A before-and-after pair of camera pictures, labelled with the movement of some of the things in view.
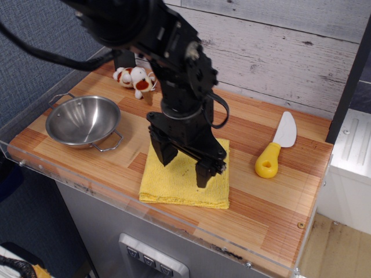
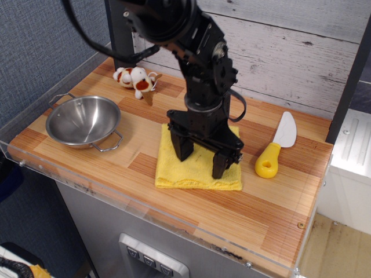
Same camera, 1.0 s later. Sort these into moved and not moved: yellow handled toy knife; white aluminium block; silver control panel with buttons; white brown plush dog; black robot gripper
Moved: black robot gripper
Not moved: white aluminium block; white brown plush dog; yellow handled toy knife; silver control panel with buttons
